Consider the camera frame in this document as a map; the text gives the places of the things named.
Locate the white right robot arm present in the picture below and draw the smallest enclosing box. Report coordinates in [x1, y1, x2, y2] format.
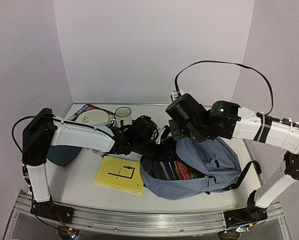
[166, 91, 299, 229]

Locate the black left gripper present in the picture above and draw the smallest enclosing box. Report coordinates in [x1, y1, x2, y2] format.
[134, 138, 181, 163]

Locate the blue grey backpack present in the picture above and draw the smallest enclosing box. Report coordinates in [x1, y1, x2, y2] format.
[140, 137, 262, 200]

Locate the dark blue book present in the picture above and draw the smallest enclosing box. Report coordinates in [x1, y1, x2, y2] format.
[160, 162, 176, 181]

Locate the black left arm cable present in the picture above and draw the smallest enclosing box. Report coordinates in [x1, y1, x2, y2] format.
[11, 115, 53, 153]

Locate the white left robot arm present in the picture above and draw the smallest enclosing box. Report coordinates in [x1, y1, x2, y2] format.
[21, 108, 163, 224]

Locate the cream and blue plate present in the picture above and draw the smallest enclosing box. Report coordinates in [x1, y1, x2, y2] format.
[75, 109, 110, 127]

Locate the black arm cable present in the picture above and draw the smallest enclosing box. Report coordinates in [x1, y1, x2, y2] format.
[174, 59, 274, 116]
[11, 115, 53, 153]

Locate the white floral notebook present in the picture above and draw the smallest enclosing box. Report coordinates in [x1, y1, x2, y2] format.
[158, 125, 171, 138]

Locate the white ribbed mug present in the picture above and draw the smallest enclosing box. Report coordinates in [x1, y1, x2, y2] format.
[114, 106, 133, 128]

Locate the patterned patchwork placemat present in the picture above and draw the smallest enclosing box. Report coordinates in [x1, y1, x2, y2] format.
[66, 102, 117, 158]

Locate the red floral book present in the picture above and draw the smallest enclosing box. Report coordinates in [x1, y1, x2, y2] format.
[171, 161, 206, 181]

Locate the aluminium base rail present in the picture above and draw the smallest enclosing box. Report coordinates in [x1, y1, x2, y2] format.
[3, 190, 291, 240]

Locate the green Alice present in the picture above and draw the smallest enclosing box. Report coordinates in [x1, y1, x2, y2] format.
[149, 162, 166, 180]

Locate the yellow book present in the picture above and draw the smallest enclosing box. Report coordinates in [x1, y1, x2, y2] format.
[93, 156, 144, 195]

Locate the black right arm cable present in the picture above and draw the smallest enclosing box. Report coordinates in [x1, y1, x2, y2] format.
[174, 59, 274, 116]

